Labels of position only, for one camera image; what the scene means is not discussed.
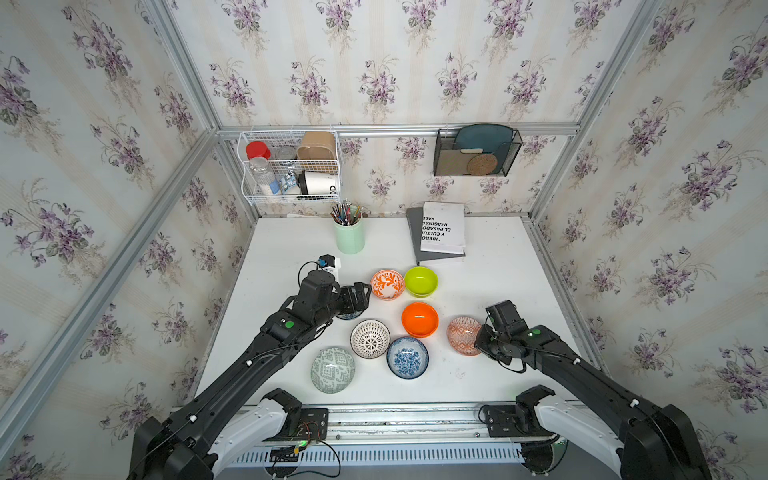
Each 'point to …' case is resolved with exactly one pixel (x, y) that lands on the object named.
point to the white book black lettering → (443, 227)
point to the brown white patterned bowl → (369, 339)
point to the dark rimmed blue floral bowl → (349, 316)
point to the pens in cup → (346, 213)
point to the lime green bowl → (420, 282)
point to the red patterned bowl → (462, 333)
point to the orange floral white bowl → (387, 284)
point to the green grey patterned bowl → (332, 370)
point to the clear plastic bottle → (262, 175)
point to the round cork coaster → (482, 164)
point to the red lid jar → (257, 149)
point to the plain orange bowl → (420, 319)
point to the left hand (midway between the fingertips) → (364, 293)
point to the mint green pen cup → (350, 239)
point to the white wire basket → (290, 166)
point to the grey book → (414, 220)
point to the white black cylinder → (316, 183)
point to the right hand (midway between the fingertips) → (478, 344)
